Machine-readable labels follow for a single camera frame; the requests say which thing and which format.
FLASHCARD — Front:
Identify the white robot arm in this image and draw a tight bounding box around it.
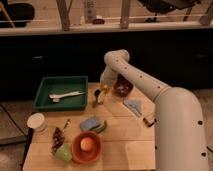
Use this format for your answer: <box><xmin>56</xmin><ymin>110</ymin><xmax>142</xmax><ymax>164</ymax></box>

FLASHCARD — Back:
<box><xmin>100</xmin><ymin>49</ymin><xmax>209</xmax><ymax>171</ymax></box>

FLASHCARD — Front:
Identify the white plastic fork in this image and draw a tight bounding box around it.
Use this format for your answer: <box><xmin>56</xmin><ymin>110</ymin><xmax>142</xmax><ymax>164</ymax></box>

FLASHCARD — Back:
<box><xmin>49</xmin><ymin>91</ymin><xmax>82</xmax><ymax>102</ymax></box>

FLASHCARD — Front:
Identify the dark red bowl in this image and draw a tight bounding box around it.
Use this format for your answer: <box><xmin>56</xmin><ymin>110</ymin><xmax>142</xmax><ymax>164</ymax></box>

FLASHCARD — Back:
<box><xmin>114</xmin><ymin>75</ymin><xmax>133</xmax><ymax>97</ymax></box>

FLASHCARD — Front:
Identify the green plastic tray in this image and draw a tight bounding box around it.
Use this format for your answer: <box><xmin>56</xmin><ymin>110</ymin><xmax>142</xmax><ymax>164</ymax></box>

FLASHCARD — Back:
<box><xmin>33</xmin><ymin>76</ymin><xmax>88</xmax><ymax>111</ymax></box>

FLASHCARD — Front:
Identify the green plastic cup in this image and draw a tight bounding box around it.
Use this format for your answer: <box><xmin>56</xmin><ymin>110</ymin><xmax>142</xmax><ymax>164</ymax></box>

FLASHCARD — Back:
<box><xmin>55</xmin><ymin>144</ymin><xmax>72</xmax><ymax>162</ymax></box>

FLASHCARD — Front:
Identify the small brown block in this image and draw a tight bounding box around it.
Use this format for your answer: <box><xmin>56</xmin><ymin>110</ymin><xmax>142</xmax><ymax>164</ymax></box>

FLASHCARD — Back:
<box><xmin>143</xmin><ymin>114</ymin><xmax>155</xmax><ymax>127</ymax></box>

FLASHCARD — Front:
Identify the white round container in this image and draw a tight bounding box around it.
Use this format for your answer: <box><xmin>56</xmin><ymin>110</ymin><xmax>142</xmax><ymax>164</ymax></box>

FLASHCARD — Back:
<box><xmin>27</xmin><ymin>113</ymin><xmax>46</xmax><ymax>132</ymax></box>

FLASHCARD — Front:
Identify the blue sponge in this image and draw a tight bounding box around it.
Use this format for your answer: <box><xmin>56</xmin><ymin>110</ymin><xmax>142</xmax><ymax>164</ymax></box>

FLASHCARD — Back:
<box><xmin>80</xmin><ymin>116</ymin><xmax>100</xmax><ymax>131</ymax></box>

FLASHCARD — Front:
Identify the orange bowl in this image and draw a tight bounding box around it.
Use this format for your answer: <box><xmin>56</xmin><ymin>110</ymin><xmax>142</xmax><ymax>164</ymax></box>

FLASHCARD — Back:
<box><xmin>71</xmin><ymin>131</ymin><xmax>101</xmax><ymax>164</ymax></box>

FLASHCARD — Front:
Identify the dark grape bunch toy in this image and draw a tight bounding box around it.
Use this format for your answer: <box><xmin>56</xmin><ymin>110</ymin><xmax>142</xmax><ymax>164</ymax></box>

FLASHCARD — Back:
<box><xmin>51</xmin><ymin>119</ymin><xmax>71</xmax><ymax>154</ymax></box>

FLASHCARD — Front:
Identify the green pepper toy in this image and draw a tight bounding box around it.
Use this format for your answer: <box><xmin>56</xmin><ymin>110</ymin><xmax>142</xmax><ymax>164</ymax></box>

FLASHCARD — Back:
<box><xmin>92</xmin><ymin>120</ymin><xmax>107</xmax><ymax>134</ymax></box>

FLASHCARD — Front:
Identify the orange ball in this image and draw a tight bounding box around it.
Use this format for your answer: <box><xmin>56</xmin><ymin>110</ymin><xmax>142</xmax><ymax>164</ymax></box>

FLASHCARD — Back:
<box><xmin>80</xmin><ymin>137</ymin><xmax>94</xmax><ymax>152</ymax></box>

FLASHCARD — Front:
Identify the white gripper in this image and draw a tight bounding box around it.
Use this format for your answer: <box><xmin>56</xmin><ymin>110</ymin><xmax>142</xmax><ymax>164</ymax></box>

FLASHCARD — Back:
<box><xmin>100</xmin><ymin>66</ymin><xmax>118</xmax><ymax>86</ymax></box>

